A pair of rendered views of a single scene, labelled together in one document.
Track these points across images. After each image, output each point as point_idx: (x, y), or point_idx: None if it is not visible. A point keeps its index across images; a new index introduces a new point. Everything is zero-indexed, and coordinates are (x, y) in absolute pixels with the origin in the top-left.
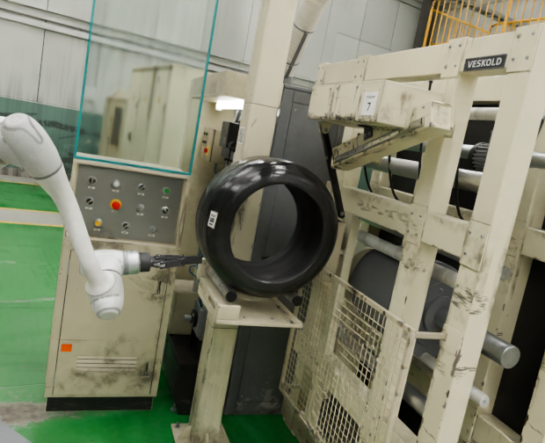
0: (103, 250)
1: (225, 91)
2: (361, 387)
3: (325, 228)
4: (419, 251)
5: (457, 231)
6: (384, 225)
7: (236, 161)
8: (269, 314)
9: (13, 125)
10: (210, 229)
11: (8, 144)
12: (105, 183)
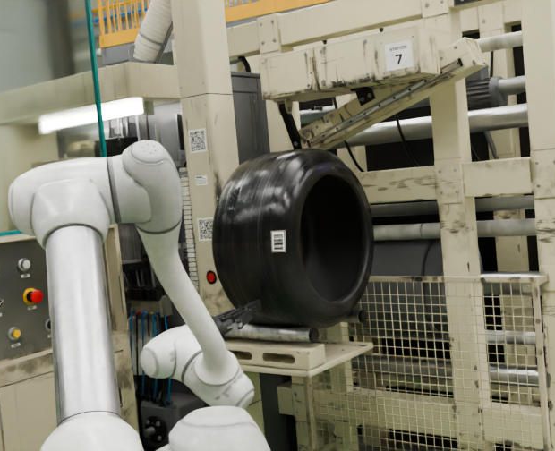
0: (169, 332)
1: (134, 91)
2: (425, 397)
3: (367, 216)
4: (465, 208)
5: (516, 168)
6: (396, 199)
7: (198, 177)
8: (329, 349)
9: (157, 156)
10: (277, 256)
11: (146, 188)
12: (10, 268)
